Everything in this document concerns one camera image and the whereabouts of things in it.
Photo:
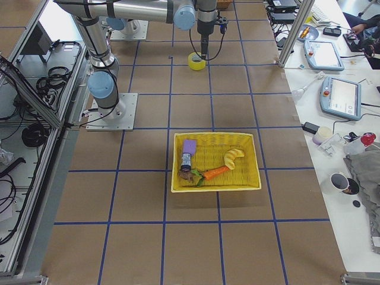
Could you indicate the aluminium frame post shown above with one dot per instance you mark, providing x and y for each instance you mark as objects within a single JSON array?
[{"x": 304, "y": 10}]

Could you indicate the brass cylinder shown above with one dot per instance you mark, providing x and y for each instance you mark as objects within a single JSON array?
[{"x": 304, "y": 33}]

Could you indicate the yellow plastic basket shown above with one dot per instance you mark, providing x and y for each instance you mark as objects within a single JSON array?
[{"x": 210, "y": 150}]

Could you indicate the near teach pendant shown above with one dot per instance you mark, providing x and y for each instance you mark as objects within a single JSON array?
[{"x": 341, "y": 98}]

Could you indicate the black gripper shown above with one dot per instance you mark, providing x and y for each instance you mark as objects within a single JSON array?
[{"x": 204, "y": 31}]

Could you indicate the teach pendant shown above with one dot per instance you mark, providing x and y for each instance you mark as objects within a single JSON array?
[
  {"x": 322, "y": 56},
  {"x": 341, "y": 98}
]

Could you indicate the brown toy piece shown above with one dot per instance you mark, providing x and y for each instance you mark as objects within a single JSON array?
[{"x": 187, "y": 175}]

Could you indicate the lavender white cup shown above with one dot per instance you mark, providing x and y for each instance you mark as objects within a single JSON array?
[{"x": 322, "y": 134}]

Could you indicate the blue plate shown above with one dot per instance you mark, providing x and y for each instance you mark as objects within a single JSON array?
[{"x": 312, "y": 35}]

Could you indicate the purple sponge block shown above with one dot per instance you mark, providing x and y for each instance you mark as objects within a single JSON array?
[{"x": 189, "y": 147}]

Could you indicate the black white mug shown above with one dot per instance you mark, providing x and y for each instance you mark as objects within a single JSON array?
[{"x": 343, "y": 184}]

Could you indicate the black power adapter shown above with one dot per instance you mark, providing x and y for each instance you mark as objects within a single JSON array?
[{"x": 310, "y": 128}]

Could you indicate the white light bulb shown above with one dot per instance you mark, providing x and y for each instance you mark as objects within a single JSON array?
[{"x": 298, "y": 93}]

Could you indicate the yellow toy banana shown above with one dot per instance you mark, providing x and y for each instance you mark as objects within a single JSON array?
[{"x": 231, "y": 155}]

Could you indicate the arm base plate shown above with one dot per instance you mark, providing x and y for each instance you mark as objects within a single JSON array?
[
  {"x": 134, "y": 30},
  {"x": 124, "y": 101}
]

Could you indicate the orange toy carrot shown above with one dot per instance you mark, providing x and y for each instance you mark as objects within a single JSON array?
[{"x": 209, "y": 175}]

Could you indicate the yellow tape roll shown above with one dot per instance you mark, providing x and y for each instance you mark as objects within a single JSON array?
[{"x": 195, "y": 62}]

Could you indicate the small labelled bottle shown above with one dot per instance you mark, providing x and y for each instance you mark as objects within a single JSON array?
[{"x": 186, "y": 162}]

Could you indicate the grey cloth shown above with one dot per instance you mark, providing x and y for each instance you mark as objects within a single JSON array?
[{"x": 364, "y": 168}]

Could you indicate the far teach pendant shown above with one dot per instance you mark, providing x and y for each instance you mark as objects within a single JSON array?
[{"x": 322, "y": 56}]

